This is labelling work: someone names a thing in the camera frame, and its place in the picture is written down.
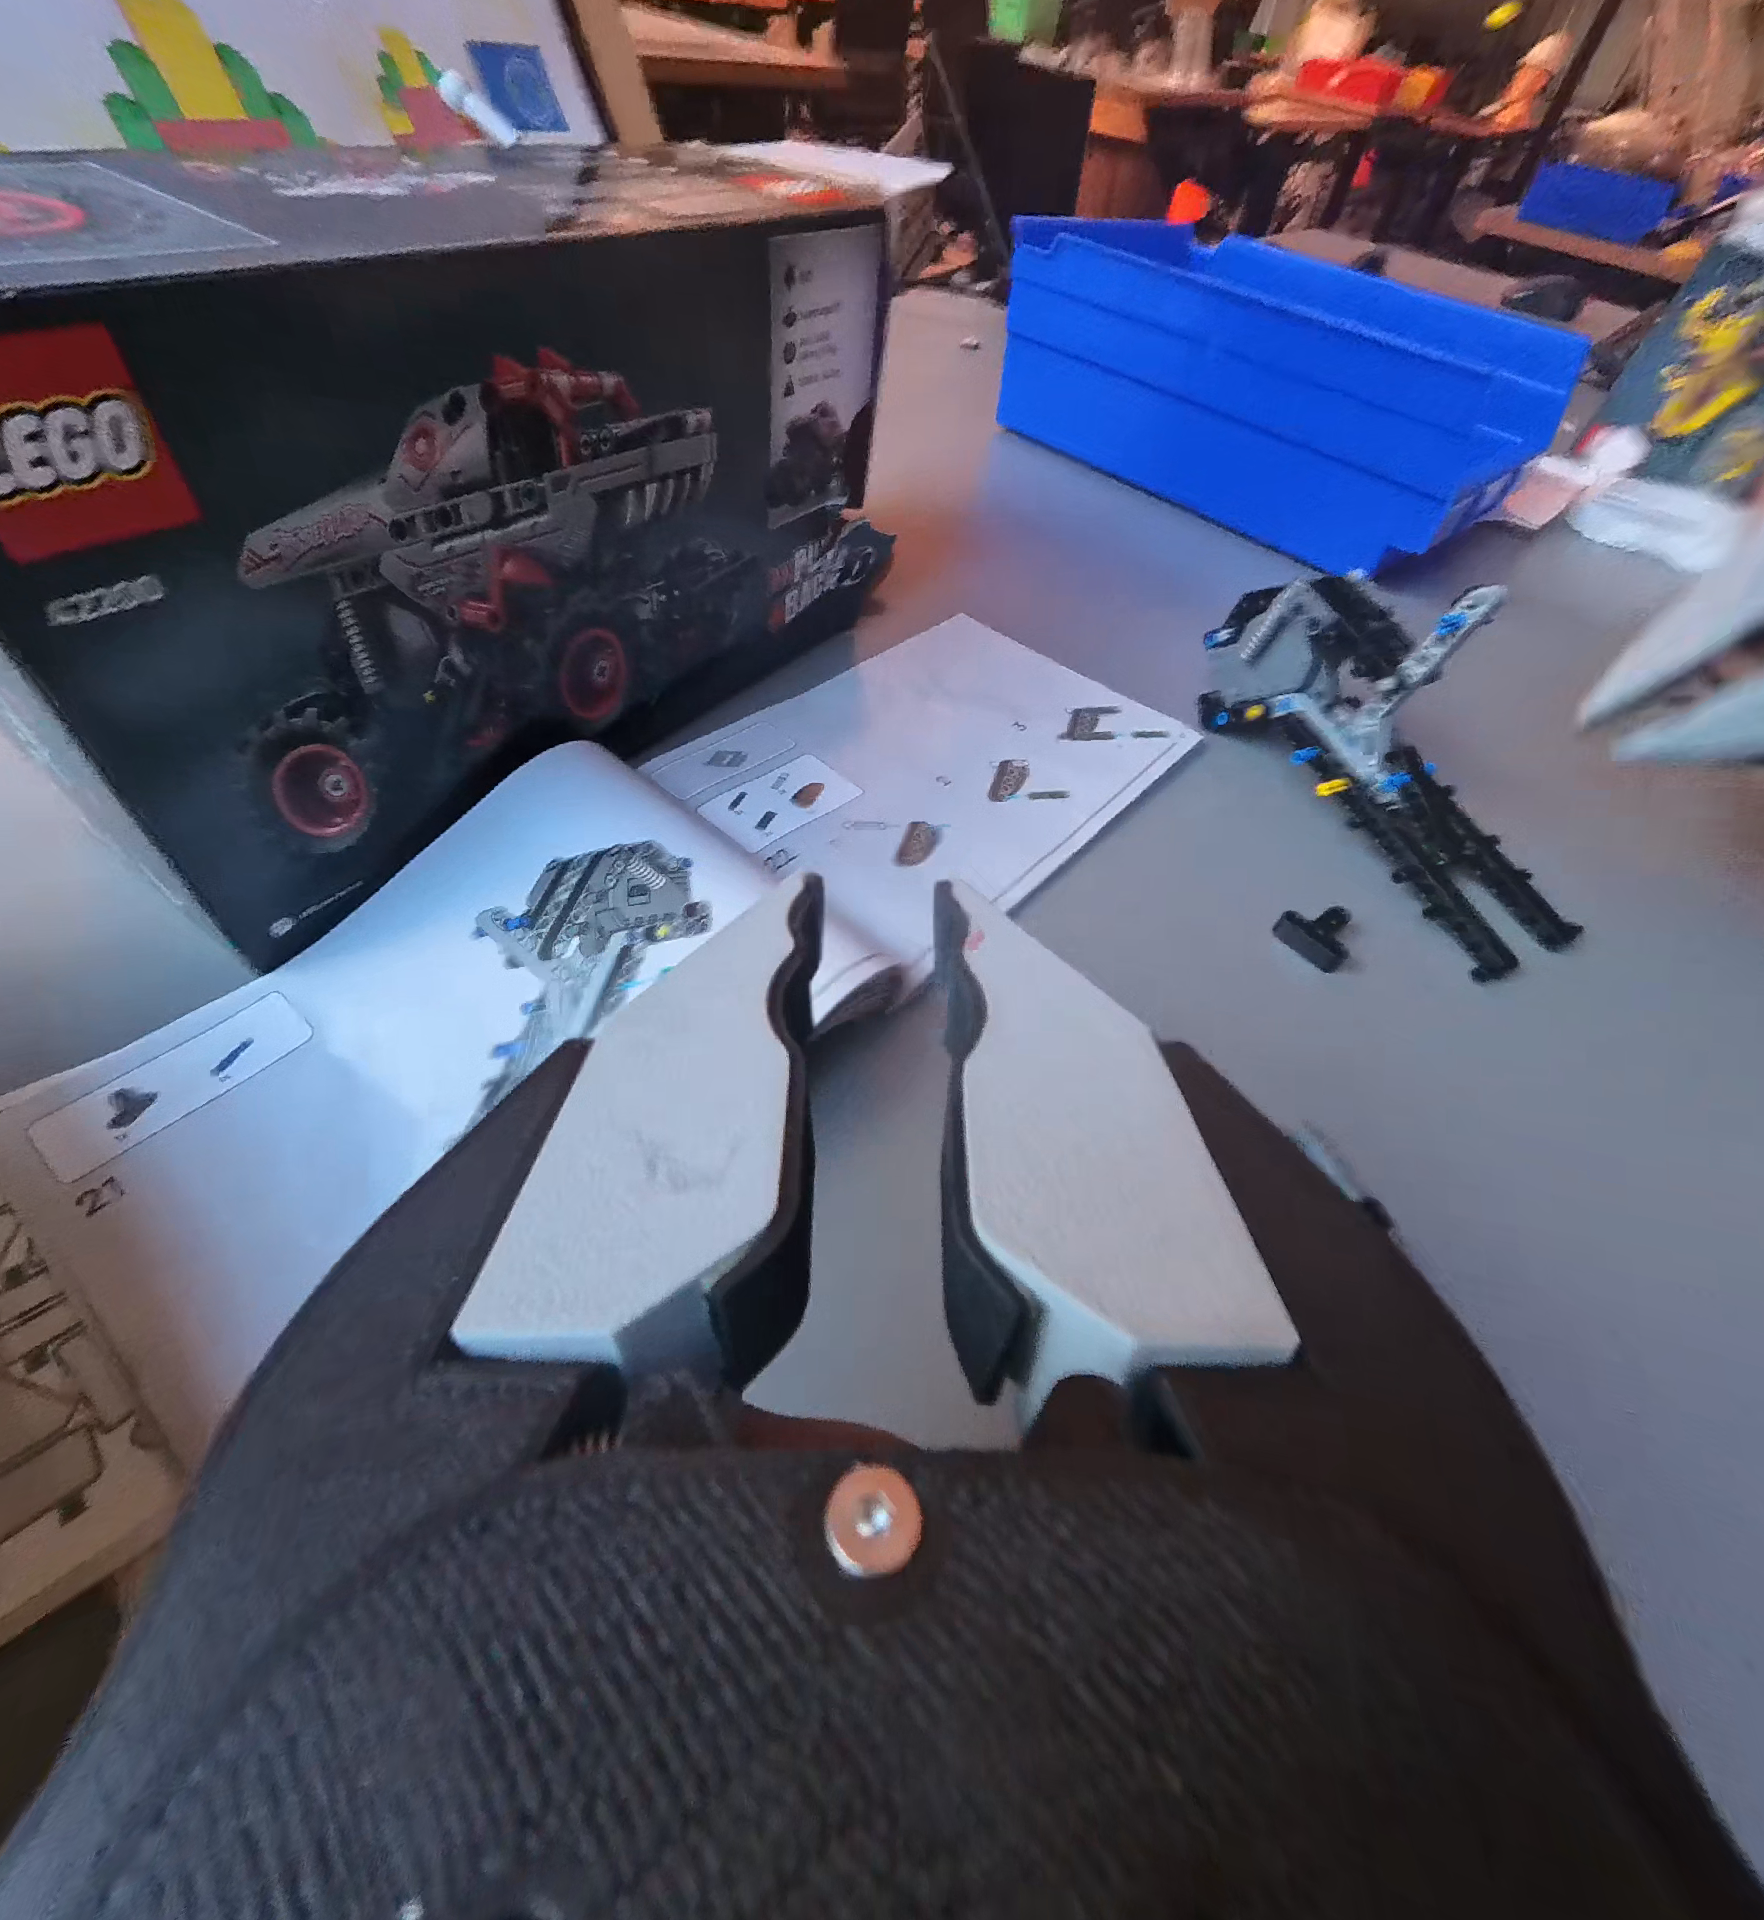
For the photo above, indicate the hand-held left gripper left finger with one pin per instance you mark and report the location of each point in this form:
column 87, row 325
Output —
column 627, row 1169

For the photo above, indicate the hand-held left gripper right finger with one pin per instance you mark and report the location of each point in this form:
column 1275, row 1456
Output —
column 1108, row 1183

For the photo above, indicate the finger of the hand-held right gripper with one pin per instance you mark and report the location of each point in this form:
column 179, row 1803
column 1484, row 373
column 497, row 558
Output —
column 1744, row 615
column 1760, row 719

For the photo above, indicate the black and grey lego chassis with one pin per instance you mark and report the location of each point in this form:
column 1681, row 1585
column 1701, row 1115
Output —
column 1369, row 705

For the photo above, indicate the small black lego piece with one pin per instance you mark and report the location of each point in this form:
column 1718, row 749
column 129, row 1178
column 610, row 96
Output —
column 1314, row 939

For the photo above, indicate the black lego set box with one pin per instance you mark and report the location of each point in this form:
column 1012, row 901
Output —
column 446, row 602

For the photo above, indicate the white paper sheets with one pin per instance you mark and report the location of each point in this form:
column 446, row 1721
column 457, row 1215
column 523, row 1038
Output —
column 1601, row 495

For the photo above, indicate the dark box with yellow print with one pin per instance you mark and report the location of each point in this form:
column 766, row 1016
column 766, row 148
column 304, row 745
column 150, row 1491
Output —
column 1721, row 361

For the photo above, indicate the blue storage crate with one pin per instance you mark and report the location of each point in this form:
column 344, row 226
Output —
column 1592, row 205

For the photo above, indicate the white instruction booklet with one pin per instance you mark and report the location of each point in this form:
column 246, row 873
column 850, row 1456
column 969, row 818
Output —
column 942, row 736

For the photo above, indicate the blue plastic bin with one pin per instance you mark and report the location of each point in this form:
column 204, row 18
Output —
column 1272, row 376

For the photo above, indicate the red storage bin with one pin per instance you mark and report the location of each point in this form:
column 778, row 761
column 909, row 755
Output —
column 1347, row 79

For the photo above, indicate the white box with brick picture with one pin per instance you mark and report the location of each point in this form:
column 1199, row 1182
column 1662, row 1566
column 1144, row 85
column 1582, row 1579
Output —
column 297, row 62

